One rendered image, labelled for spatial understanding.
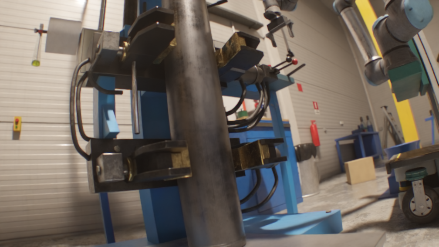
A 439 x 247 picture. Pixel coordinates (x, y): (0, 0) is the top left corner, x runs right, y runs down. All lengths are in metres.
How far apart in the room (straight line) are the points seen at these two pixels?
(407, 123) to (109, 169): 2.88
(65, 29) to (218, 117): 1.35
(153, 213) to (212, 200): 0.48
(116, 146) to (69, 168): 1.83
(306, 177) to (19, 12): 4.07
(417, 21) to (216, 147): 0.95
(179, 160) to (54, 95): 2.32
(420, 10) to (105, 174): 1.32
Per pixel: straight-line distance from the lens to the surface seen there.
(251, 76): 1.37
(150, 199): 1.25
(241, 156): 1.04
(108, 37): 0.99
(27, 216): 2.75
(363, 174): 3.42
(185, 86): 0.89
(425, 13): 1.20
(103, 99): 1.03
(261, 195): 2.29
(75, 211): 2.75
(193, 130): 0.84
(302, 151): 3.06
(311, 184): 3.15
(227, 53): 1.14
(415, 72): 1.21
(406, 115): 3.07
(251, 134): 2.31
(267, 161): 0.93
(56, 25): 1.90
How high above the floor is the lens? 0.40
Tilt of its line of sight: 13 degrees up
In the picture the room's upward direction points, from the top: 9 degrees counter-clockwise
